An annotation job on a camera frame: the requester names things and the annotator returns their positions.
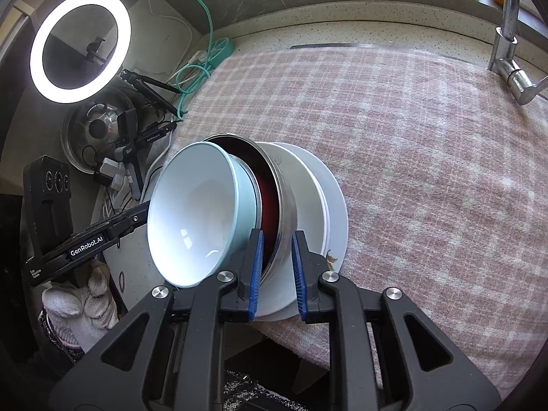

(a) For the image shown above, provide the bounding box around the white ring light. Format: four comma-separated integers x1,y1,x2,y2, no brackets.
29,0,131,103

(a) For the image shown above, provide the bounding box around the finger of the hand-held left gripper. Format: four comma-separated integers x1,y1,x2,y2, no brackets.
103,201,151,245

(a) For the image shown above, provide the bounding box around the plain stainless steel bowl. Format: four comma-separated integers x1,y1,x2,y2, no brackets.
201,134,299,283

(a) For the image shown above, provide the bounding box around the black labelled device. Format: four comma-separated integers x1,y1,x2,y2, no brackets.
115,109,177,159

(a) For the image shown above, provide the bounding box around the white plate with leaf pattern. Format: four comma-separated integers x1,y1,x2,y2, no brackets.
252,141,349,323

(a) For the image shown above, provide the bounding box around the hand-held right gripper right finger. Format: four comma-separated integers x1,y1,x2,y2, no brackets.
291,230,501,411

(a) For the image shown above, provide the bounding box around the dark patterned cloth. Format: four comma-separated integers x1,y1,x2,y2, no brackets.
223,368,279,411

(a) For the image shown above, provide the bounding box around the black tripod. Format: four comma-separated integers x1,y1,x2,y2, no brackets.
120,68,180,116

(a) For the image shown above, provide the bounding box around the pink checked cloth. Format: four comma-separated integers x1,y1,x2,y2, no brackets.
184,45,548,399

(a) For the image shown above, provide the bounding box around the chrome faucet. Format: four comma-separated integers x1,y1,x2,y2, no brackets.
488,0,548,105

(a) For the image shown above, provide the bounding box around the light blue ceramic bowl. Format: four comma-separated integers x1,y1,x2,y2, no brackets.
146,141,262,288

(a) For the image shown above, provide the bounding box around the green hose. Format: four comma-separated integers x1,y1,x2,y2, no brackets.
154,0,215,118

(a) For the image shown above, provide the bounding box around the teal hose reel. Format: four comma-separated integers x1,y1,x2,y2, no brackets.
208,38,235,67

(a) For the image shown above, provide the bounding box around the person's left hand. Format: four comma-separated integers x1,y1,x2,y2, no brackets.
41,261,118,343

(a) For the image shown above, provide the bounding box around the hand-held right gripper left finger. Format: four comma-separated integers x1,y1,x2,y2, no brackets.
48,229,265,411

